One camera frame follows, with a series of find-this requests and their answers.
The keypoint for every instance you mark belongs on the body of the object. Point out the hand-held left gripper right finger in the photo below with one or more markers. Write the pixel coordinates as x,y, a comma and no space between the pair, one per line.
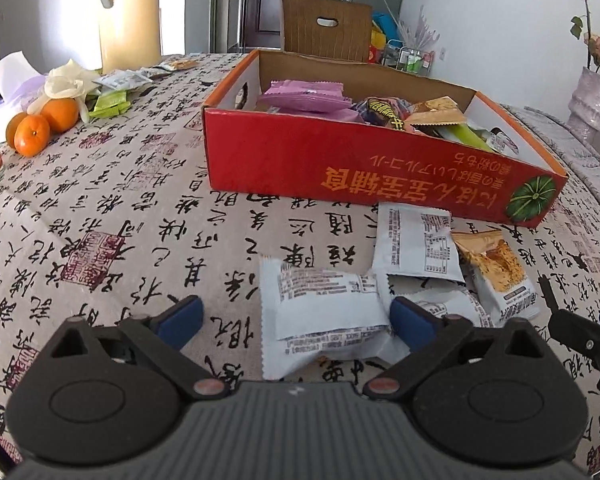
412,322

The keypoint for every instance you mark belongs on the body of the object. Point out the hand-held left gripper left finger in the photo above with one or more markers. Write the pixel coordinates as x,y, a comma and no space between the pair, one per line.
180,320

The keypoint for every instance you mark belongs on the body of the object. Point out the orange white cracker packet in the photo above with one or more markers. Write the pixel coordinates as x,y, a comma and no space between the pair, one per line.
437,112
500,270

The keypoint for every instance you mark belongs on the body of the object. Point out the red cardboard box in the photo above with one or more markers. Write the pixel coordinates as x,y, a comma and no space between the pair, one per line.
355,175

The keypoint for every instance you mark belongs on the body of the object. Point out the long green snack packet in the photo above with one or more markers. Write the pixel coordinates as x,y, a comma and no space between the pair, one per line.
462,137

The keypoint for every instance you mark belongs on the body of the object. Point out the red orange snack packet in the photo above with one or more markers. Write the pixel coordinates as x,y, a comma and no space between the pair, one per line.
385,112

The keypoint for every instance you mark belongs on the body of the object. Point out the grey patterned cloth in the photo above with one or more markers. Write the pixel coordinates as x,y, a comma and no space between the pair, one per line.
580,150

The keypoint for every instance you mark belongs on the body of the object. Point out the pale textured vase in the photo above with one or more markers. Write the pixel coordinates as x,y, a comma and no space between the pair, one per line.
591,100

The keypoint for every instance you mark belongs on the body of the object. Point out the small green packet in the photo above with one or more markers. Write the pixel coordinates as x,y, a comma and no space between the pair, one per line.
110,103

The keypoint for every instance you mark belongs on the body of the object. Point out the orange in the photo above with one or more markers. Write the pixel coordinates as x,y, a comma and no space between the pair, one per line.
60,115
14,130
33,136

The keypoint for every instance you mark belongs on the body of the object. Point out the small white sachets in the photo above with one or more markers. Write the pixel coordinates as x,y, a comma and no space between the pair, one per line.
122,80

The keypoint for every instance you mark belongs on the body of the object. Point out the small brown sachet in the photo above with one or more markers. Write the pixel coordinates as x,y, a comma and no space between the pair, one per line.
178,65

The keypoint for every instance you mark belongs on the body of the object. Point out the white plastic bags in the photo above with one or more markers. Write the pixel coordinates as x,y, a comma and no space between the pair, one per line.
70,82

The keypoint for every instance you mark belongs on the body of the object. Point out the yellow bag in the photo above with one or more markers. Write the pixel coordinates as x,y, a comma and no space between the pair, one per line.
378,39

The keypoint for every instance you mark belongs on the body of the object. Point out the white plastic bag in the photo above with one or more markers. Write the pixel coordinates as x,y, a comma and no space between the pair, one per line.
17,80

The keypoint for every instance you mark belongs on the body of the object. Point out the white dried grass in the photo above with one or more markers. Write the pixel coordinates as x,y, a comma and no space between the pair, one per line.
415,30

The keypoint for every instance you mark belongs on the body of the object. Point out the yellow thermos jug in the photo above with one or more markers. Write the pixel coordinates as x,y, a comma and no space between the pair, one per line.
130,20

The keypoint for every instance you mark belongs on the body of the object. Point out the dark brown door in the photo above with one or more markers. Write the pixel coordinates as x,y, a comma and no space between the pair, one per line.
280,5

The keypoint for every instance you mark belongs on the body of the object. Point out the wall outlet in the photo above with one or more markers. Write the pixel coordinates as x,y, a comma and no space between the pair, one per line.
443,53

